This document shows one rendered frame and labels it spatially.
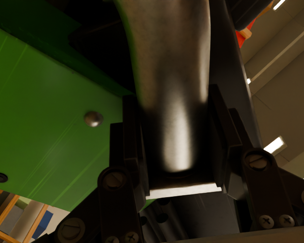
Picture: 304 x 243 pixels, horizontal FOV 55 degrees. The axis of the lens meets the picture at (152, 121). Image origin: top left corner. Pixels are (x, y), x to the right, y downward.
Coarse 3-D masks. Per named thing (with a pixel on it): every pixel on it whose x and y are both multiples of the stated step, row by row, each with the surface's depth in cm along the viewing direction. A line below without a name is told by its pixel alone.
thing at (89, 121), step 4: (88, 112) 16; (92, 112) 16; (96, 112) 16; (84, 116) 16; (88, 116) 16; (92, 116) 16; (96, 116) 16; (100, 116) 16; (84, 120) 16; (88, 120) 16; (92, 120) 16; (96, 120) 16; (100, 120) 16; (88, 124) 16; (92, 124) 16; (96, 124) 16; (100, 124) 17
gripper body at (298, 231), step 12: (288, 228) 8; (300, 228) 8; (180, 240) 8; (192, 240) 8; (204, 240) 8; (216, 240) 8; (228, 240) 8; (240, 240) 8; (252, 240) 8; (264, 240) 8; (276, 240) 8; (288, 240) 8; (300, 240) 8
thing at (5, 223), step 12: (0, 192) 561; (12, 204) 548; (24, 204) 581; (0, 216) 519; (12, 216) 543; (48, 216) 588; (0, 228) 513; (12, 228) 527; (36, 228) 553; (0, 240) 522; (12, 240) 508; (24, 240) 518
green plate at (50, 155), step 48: (0, 0) 16; (0, 48) 13; (48, 48) 14; (0, 96) 15; (48, 96) 15; (96, 96) 16; (0, 144) 17; (48, 144) 18; (96, 144) 18; (48, 192) 21
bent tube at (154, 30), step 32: (128, 0) 9; (160, 0) 8; (192, 0) 9; (128, 32) 10; (160, 32) 9; (192, 32) 9; (160, 64) 10; (192, 64) 10; (160, 96) 11; (192, 96) 11; (160, 128) 12; (192, 128) 12; (160, 160) 13; (192, 160) 13; (160, 192) 14; (192, 192) 14
